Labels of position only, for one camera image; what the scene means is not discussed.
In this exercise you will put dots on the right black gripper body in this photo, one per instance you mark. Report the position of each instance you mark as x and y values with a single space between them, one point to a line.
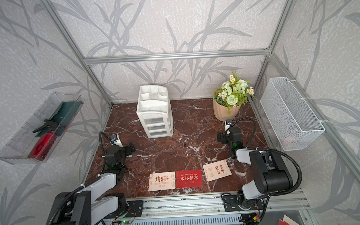
224 139

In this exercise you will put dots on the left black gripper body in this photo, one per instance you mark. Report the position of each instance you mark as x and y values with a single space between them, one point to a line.
125 152

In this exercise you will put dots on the pink postcard red characters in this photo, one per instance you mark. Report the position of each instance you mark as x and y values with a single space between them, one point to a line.
162 181

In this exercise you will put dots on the white plastic drawer organizer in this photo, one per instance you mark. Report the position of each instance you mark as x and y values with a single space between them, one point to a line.
154 111

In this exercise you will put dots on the red item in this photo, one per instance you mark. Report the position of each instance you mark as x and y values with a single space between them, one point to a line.
189 178

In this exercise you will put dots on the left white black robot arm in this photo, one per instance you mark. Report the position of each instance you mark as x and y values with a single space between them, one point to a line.
86 205

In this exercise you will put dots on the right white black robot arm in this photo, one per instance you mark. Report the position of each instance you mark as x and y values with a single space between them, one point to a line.
275 172

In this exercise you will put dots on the potted white flower plant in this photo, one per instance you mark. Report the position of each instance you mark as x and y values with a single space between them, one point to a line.
230 96

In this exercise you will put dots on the green card in bin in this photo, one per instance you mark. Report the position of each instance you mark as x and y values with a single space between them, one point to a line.
63 115

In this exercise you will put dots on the green circuit board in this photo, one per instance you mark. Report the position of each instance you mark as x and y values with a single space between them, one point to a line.
123 222

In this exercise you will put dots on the red brush in bin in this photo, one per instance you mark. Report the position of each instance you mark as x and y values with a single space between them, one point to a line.
43 146

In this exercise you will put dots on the black clamp in bin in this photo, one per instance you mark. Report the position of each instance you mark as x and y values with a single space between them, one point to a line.
49 125

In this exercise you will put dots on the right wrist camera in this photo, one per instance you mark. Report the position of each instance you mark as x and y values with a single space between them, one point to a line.
228 123

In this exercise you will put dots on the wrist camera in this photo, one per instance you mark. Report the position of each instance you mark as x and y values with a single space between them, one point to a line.
228 123
115 140

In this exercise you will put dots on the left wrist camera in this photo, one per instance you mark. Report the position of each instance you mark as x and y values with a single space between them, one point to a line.
115 140

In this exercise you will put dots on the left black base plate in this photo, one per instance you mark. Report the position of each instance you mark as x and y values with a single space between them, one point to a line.
135 209

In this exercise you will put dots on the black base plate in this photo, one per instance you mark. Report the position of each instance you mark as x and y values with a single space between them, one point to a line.
135 209
237 202

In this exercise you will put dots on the white wire mesh basket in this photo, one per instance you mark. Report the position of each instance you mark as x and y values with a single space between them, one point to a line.
294 123

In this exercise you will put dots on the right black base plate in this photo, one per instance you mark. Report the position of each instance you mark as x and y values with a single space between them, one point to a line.
237 202

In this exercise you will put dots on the aluminium front rail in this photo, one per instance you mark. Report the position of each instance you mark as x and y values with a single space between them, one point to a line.
202 204

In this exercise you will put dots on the clear plastic wall bin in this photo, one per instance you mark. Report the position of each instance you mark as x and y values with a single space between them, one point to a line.
16 151

